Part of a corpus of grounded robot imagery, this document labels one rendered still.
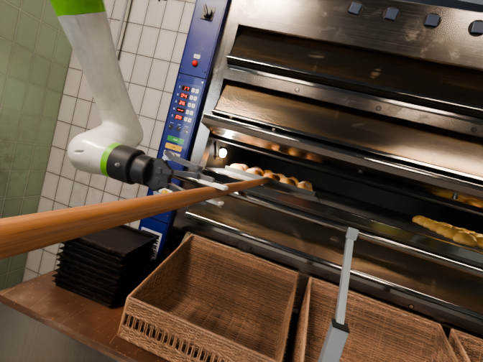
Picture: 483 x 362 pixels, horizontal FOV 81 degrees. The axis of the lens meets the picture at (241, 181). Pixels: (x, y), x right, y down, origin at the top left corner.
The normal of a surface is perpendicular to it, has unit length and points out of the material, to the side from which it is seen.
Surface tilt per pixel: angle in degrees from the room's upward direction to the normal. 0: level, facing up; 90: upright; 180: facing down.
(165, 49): 90
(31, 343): 90
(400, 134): 70
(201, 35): 90
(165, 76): 90
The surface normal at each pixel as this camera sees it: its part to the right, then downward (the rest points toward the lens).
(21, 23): 0.94, 0.29
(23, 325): -0.22, 0.04
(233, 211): -0.12, -0.29
